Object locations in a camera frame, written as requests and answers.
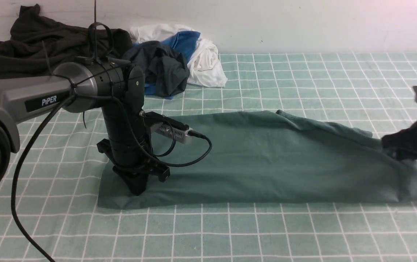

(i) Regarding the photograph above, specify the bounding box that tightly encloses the white crumpled garment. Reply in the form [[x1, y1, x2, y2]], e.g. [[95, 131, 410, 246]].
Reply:
[[129, 23, 227, 88]]

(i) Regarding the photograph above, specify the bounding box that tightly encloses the dark teal crumpled garment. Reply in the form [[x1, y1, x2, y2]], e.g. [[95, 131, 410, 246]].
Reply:
[[121, 40, 190, 99]]

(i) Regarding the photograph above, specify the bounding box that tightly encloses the dark olive crumpled garment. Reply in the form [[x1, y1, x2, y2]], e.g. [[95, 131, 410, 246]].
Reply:
[[0, 4, 134, 80]]

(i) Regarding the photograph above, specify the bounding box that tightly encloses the blue crumpled garment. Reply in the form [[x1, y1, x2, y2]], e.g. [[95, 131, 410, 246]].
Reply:
[[139, 31, 201, 99]]

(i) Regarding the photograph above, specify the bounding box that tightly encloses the green long-sleeved shirt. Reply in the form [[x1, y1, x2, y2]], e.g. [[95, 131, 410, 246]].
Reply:
[[97, 111, 417, 210]]

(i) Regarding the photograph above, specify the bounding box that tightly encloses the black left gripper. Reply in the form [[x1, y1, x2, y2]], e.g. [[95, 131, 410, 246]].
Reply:
[[97, 106, 170, 195]]

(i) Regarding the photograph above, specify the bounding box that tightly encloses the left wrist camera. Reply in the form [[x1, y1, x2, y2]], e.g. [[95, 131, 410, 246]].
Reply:
[[144, 112, 192, 144]]

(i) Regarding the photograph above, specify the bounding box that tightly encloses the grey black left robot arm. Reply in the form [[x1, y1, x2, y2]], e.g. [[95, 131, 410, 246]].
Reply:
[[0, 57, 170, 195]]

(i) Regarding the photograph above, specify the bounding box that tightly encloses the green checkered tablecloth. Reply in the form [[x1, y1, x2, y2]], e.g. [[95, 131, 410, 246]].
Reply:
[[16, 53, 417, 262]]

